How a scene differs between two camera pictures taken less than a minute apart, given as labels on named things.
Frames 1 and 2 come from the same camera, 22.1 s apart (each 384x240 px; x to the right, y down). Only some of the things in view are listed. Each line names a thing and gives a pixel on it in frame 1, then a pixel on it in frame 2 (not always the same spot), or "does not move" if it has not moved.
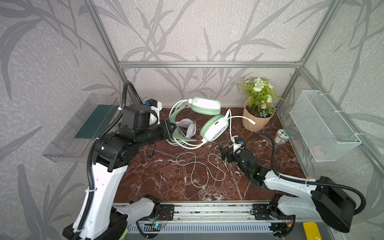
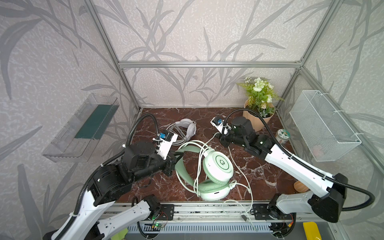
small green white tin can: x=282 y=136 does not move
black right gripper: x=229 y=155 to x=223 y=139
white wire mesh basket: x=325 y=135 does not move
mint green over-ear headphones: x=213 y=129 to x=218 y=169
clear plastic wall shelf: x=74 y=142 does not move
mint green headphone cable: x=209 y=156 to x=238 y=165
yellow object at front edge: x=311 y=231 does not move
